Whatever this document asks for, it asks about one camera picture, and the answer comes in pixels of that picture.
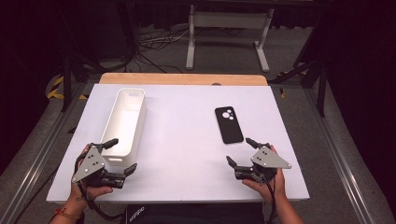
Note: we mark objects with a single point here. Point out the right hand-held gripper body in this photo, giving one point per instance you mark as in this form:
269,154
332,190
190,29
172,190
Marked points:
267,159

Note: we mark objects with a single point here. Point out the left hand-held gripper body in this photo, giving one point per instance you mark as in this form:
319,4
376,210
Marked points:
90,163

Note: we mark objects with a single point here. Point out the person's left hand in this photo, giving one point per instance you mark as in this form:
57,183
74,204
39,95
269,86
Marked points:
93,193

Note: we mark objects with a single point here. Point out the person's right hand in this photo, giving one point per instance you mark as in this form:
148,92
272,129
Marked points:
275,189

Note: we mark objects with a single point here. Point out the white plastic storage bin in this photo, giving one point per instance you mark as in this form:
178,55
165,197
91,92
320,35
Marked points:
124,124

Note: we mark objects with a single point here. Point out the black phone case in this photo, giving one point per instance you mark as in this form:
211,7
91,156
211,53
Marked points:
230,129

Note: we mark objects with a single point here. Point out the person's black clothing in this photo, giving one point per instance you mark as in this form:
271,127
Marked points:
199,214

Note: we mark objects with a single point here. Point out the black tripod stand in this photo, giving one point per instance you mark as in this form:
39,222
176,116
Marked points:
70,77
314,74

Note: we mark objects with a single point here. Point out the wooden table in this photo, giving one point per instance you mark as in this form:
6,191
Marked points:
183,79

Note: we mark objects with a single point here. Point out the white metal stand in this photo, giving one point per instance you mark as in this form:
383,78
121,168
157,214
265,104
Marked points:
229,20

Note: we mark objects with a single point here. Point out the grey metal floor rail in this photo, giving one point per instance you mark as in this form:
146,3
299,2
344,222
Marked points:
342,161
34,161

